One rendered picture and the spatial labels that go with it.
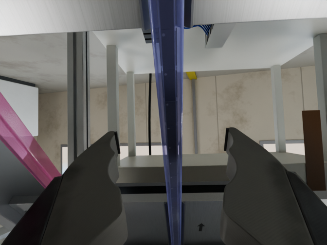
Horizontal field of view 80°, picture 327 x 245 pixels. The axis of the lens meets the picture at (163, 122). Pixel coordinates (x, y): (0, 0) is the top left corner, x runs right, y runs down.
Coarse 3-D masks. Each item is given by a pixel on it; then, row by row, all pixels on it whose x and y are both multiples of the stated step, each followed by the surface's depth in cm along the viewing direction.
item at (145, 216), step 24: (144, 192) 29; (192, 192) 29; (216, 192) 22; (144, 216) 24; (168, 216) 24; (192, 216) 24; (216, 216) 24; (144, 240) 30; (168, 240) 29; (192, 240) 30; (216, 240) 30
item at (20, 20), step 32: (0, 0) 9; (32, 0) 9; (64, 0) 9; (96, 0) 9; (128, 0) 9; (192, 0) 8; (224, 0) 9; (256, 0) 9; (288, 0) 9; (320, 0) 9; (0, 32) 10; (32, 32) 10; (64, 32) 10
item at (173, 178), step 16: (160, 0) 7; (176, 0) 7; (160, 16) 8; (176, 16) 8; (160, 32) 8; (176, 32) 8; (160, 48) 9; (176, 48) 9; (160, 64) 9; (176, 64) 9; (160, 80) 10; (176, 80) 10; (160, 96) 10; (176, 96) 10; (160, 112) 11; (176, 112) 11; (160, 128) 12; (176, 128) 12; (176, 144) 13; (176, 160) 14; (176, 176) 16; (176, 192) 18; (176, 208) 20; (176, 224) 23; (176, 240) 27
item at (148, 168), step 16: (112, 48) 62; (320, 48) 59; (112, 64) 62; (320, 64) 59; (112, 80) 61; (128, 80) 89; (272, 80) 87; (320, 80) 59; (112, 96) 61; (128, 96) 88; (272, 96) 88; (320, 96) 59; (112, 112) 61; (128, 112) 88; (320, 112) 60; (112, 128) 60; (128, 128) 87; (128, 144) 87; (128, 160) 73; (144, 160) 72; (160, 160) 70; (192, 160) 68; (208, 160) 67; (224, 160) 66; (288, 160) 61; (304, 160) 60; (128, 176) 58; (144, 176) 58; (160, 176) 58; (192, 176) 57; (208, 176) 57; (224, 176) 57; (304, 176) 56
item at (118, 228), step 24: (96, 144) 11; (72, 168) 9; (96, 168) 9; (72, 192) 8; (96, 192) 8; (120, 192) 8; (72, 216) 7; (96, 216) 7; (120, 216) 7; (48, 240) 6; (72, 240) 6; (96, 240) 6; (120, 240) 7
